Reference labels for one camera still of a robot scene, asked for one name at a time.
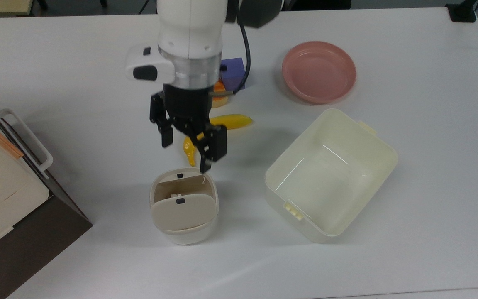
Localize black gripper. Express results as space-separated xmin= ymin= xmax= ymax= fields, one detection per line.
xmin=149 ymin=84 xmax=228 ymax=174

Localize purple foam cube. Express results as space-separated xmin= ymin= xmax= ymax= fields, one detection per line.
xmin=219 ymin=57 xmax=246 ymax=91

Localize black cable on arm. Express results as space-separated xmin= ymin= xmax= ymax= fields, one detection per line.
xmin=210 ymin=20 xmax=251 ymax=98

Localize beige trash can with lid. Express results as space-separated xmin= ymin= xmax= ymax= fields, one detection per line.
xmin=150 ymin=167 xmax=219 ymax=245

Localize light wooden side table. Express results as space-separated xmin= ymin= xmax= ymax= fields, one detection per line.
xmin=0 ymin=0 xmax=35 ymax=17

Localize white drawer handle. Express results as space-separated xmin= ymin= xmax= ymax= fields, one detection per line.
xmin=0 ymin=109 xmax=54 ymax=180

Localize toy bread loaf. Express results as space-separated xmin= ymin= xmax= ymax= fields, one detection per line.
xmin=211 ymin=79 xmax=232 ymax=109

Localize cream plastic open bin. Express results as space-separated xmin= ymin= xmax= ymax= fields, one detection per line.
xmin=264 ymin=108 xmax=398 ymax=244

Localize yellow toy banana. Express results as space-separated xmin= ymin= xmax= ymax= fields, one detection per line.
xmin=183 ymin=114 xmax=253 ymax=167

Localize pink plastic plate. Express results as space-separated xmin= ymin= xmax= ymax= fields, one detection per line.
xmin=281 ymin=41 xmax=357 ymax=104

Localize orange latch strip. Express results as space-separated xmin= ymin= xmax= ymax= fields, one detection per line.
xmin=0 ymin=122 xmax=24 ymax=159

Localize dark brown drawer cabinet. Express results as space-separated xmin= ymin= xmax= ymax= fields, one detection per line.
xmin=0 ymin=89 xmax=93 ymax=299

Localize black clamp base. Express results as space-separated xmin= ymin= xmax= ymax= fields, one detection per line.
xmin=446 ymin=0 xmax=478 ymax=23

